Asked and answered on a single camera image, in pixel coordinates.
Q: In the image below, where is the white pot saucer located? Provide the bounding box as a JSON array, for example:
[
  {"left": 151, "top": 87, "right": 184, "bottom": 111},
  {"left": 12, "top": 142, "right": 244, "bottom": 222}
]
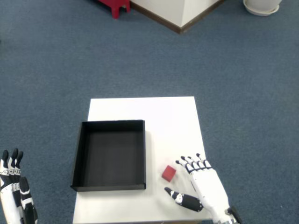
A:
[{"left": 242, "top": 0, "right": 280, "bottom": 16}]

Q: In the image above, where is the small red cube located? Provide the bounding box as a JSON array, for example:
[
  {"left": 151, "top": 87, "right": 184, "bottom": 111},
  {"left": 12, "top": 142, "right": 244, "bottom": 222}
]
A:
[{"left": 162, "top": 165, "right": 177, "bottom": 182}]

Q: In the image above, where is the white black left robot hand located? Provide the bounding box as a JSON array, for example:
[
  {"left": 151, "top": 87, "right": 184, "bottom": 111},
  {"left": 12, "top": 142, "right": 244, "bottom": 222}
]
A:
[{"left": 0, "top": 148, "right": 38, "bottom": 224}]

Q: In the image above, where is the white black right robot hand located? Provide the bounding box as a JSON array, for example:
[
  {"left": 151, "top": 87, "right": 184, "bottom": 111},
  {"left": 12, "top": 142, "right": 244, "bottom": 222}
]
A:
[{"left": 164, "top": 153, "right": 231, "bottom": 222}]

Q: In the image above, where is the brown wall baseboard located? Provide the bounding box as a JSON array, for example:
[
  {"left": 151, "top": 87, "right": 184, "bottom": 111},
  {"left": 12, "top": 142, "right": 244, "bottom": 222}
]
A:
[{"left": 129, "top": 0, "right": 226, "bottom": 35}]

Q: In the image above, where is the red plastic stool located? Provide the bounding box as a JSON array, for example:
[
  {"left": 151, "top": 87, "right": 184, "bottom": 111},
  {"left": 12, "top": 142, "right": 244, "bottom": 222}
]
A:
[{"left": 97, "top": 0, "right": 131, "bottom": 19}]

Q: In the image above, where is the white plant pot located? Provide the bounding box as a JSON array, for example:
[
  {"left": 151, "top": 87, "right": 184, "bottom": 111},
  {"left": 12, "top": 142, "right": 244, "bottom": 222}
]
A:
[{"left": 244, "top": 0, "right": 283, "bottom": 9}]

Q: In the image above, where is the black open shallow box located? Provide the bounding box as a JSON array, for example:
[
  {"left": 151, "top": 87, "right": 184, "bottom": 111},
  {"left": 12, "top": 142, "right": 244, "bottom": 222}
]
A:
[{"left": 70, "top": 119, "right": 147, "bottom": 192}]

